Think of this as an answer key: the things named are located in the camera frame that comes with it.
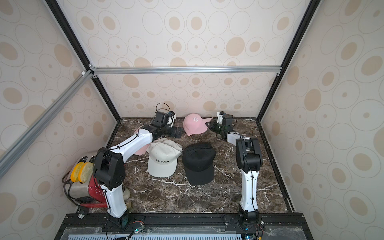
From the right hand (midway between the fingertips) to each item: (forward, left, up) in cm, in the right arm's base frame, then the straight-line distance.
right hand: (203, 124), depth 102 cm
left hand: (-10, +14, +6) cm, 18 cm away
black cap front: (-26, +2, -1) cm, 27 cm away
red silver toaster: (-49, +51, +6) cm, 71 cm away
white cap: (-26, +22, +1) cm, 34 cm away
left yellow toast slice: (-43, +59, +9) cm, 74 cm away
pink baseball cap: (+4, +7, -5) cm, 10 cm away
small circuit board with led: (-60, +28, -10) cm, 67 cm away
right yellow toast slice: (-42, +55, +9) cm, 70 cm away
